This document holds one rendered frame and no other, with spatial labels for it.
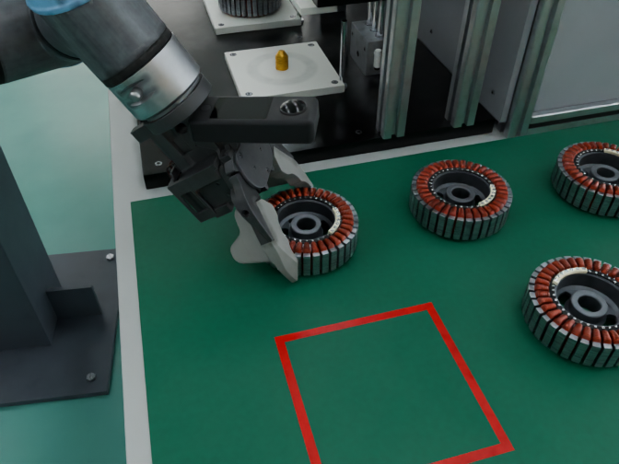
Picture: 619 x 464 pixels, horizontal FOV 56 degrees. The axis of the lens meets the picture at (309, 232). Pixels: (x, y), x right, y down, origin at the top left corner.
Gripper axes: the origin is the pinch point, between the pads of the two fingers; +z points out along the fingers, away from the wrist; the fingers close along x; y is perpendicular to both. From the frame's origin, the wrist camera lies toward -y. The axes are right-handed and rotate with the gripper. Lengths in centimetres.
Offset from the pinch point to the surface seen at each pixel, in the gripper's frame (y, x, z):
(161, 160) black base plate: 16.4, -9.9, -11.1
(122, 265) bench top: 17.0, 6.1, -9.2
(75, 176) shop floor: 121, -97, 15
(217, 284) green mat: 7.8, 7.5, -3.5
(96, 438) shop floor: 82, -8, 38
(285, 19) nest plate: 9, -51, -7
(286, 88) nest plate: 5.4, -27.5, -4.8
